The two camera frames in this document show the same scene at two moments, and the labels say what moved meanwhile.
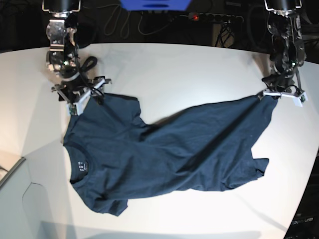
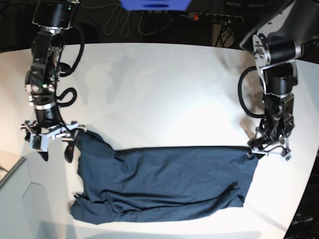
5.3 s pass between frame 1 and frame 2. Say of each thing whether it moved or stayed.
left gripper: moved
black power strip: stayed
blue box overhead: stayed
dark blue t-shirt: moved
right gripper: moved
